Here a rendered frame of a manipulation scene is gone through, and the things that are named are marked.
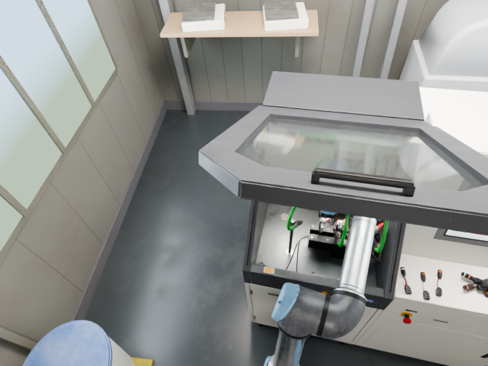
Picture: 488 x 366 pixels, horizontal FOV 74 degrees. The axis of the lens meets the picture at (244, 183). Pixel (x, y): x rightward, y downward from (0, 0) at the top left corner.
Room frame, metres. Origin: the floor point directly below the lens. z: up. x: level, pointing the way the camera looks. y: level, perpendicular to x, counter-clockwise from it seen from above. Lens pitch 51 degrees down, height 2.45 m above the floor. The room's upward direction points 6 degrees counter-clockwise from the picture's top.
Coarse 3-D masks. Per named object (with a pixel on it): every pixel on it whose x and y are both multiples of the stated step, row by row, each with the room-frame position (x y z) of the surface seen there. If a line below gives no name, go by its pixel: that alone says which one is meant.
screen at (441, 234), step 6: (438, 228) 0.66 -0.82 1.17; (438, 234) 0.65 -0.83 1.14; (444, 234) 0.64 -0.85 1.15; (450, 234) 0.64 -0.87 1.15; (456, 234) 0.63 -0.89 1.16; (462, 234) 0.63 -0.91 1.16; (468, 234) 0.62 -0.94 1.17; (474, 234) 0.61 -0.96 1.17; (450, 240) 0.62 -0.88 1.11; (456, 240) 0.62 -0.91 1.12; (462, 240) 0.61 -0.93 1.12; (468, 240) 0.61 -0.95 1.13; (474, 240) 0.60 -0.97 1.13; (480, 240) 0.60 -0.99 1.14; (486, 240) 0.59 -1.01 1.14; (486, 246) 0.58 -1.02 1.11
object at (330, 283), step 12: (252, 264) 0.68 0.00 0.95; (252, 276) 0.64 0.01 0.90; (264, 276) 0.63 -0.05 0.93; (276, 276) 0.61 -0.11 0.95; (288, 276) 0.60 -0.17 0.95; (300, 276) 0.60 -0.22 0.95; (312, 276) 0.59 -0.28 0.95; (312, 288) 0.55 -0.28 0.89; (324, 288) 0.54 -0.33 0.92; (372, 288) 0.50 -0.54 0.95
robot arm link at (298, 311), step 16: (288, 288) 0.34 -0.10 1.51; (304, 288) 0.34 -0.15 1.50; (288, 304) 0.29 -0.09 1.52; (304, 304) 0.29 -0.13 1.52; (320, 304) 0.28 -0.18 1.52; (288, 320) 0.26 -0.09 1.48; (304, 320) 0.25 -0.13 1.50; (320, 320) 0.24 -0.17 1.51; (288, 336) 0.23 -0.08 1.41; (304, 336) 0.23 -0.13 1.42; (320, 336) 0.22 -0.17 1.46; (288, 352) 0.21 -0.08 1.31
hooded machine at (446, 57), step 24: (456, 0) 2.45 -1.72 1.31; (480, 0) 2.31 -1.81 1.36; (432, 24) 2.49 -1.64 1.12; (456, 24) 2.18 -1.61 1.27; (480, 24) 2.04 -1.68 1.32; (432, 48) 2.27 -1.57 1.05; (456, 48) 2.05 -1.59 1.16; (480, 48) 2.01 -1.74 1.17; (408, 72) 2.42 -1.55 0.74; (432, 72) 2.07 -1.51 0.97; (456, 72) 2.03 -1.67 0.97; (480, 72) 1.99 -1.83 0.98
